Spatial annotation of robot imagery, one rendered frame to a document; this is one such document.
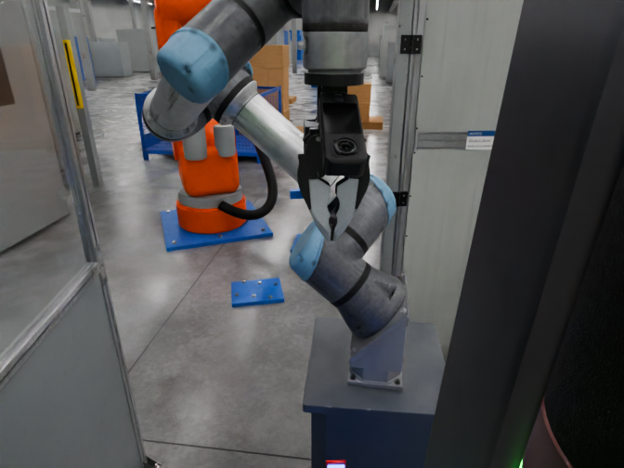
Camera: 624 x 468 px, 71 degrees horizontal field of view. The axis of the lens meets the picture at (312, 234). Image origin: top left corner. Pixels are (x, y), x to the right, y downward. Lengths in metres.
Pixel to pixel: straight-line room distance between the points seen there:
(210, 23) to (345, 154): 0.21
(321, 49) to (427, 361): 0.75
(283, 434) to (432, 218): 1.20
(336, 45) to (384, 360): 0.63
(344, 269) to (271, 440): 1.44
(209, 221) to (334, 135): 3.61
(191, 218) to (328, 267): 3.31
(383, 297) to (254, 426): 1.48
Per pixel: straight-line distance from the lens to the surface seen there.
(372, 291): 0.89
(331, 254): 0.86
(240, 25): 0.55
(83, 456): 1.64
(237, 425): 2.28
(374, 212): 0.91
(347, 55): 0.52
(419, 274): 2.16
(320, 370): 1.01
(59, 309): 1.40
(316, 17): 0.52
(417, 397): 0.97
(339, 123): 0.50
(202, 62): 0.52
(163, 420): 2.39
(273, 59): 8.02
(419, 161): 1.95
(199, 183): 4.01
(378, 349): 0.92
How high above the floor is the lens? 1.66
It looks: 24 degrees down
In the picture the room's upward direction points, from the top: straight up
